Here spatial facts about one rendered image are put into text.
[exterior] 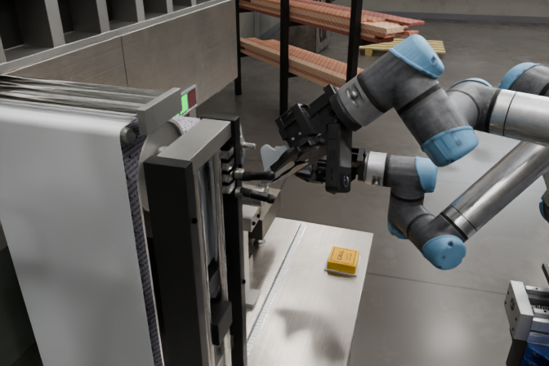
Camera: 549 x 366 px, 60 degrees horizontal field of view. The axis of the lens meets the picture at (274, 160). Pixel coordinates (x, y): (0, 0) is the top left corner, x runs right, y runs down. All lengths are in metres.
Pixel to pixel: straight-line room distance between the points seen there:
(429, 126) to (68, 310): 0.64
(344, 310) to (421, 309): 1.43
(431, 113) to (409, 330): 1.78
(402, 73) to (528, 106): 0.21
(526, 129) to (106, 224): 0.64
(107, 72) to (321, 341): 0.76
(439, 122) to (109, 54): 0.76
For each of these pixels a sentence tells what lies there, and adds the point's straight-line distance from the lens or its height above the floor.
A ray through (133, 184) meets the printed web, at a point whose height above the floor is 1.34.
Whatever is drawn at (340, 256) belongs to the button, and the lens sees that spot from 1.23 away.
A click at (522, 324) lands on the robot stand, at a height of 0.74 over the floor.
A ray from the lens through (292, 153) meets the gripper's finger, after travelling 0.78.
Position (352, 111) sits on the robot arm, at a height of 1.41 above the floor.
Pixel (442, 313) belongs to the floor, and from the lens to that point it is 2.54.
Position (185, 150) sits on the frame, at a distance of 0.54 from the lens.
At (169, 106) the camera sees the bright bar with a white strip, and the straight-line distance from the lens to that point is 0.68.
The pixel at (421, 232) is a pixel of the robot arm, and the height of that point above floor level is 1.10.
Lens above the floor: 1.66
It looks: 26 degrees down
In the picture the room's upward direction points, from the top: straight up
